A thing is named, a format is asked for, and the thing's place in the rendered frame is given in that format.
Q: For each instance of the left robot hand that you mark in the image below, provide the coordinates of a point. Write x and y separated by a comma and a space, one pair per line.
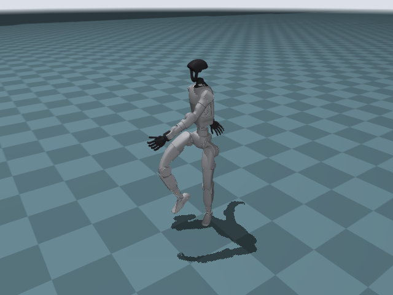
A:
158, 141

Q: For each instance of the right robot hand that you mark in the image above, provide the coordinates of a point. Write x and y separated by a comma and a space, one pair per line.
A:
215, 126

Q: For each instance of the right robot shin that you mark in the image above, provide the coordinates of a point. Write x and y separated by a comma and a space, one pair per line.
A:
171, 184

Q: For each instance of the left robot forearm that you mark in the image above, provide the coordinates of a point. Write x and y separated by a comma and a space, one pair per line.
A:
182, 125

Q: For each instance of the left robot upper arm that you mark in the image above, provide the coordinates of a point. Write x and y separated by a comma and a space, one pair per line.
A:
205, 98

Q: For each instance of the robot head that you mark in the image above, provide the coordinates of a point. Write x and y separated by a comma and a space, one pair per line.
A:
197, 66

